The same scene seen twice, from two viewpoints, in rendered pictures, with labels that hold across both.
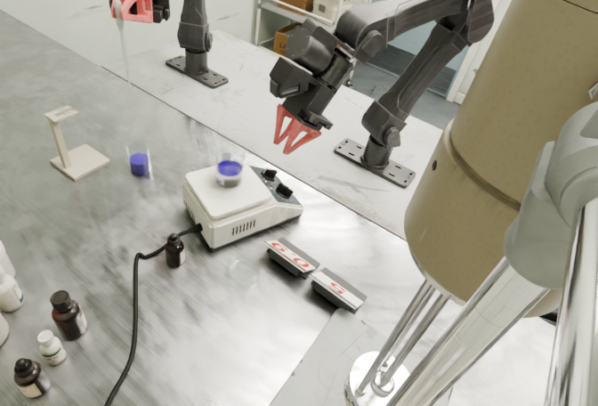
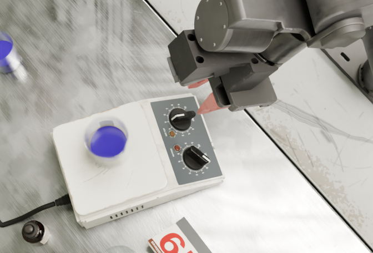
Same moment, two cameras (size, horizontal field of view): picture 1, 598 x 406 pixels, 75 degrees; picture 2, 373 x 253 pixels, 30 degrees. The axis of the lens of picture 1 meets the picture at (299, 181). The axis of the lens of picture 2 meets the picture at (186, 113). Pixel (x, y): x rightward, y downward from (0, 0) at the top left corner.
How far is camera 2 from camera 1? 0.52 m
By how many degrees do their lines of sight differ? 34
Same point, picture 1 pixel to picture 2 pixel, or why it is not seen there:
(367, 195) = (342, 150)
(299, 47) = (211, 34)
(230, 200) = (105, 188)
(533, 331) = not seen: outside the picture
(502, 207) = not seen: outside the picture
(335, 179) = (300, 109)
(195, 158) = (86, 41)
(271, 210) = (167, 195)
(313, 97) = (238, 81)
